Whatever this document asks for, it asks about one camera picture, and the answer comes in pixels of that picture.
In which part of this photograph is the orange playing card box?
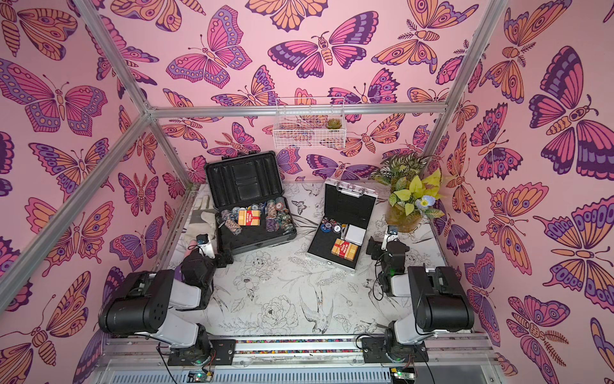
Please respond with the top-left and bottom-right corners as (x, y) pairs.
(238, 209), (262, 227)

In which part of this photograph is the large black poker case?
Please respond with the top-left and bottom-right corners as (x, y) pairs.
(205, 151), (297, 256)

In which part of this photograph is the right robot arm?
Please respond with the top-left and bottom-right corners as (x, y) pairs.
(357, 237), (475, 363)

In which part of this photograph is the small succulent in basket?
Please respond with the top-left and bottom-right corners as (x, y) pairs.
(326, 118), (342, 131)

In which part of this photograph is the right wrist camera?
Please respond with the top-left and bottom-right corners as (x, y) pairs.
(382, 225), (398, 251)

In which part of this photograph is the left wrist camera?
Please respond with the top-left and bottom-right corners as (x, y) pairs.
(196, 234), (216, 259)

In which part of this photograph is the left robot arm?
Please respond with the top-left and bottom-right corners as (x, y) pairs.
(98, 249), (236, 367)

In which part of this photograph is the pink purple garden trowel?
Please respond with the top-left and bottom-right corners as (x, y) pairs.
(174, 265), (185, 283)

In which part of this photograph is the white card deck box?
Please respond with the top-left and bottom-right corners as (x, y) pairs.
(343, 225), (366, 246)

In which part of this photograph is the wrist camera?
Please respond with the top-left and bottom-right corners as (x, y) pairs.
(196, 234), (216, 259)
(382, 225), (398, 251)

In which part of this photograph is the orange card box small case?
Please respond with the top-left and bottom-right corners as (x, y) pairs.
(331, 238), (359, 261)

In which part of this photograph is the white wire basket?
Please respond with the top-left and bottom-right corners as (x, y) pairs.
(270, 96), (347, 150)

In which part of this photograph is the potted green plant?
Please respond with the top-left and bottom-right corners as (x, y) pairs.
(370, 154), (445, 233)

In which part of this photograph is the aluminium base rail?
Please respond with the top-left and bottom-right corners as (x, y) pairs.
(89, 334), (507, 383)

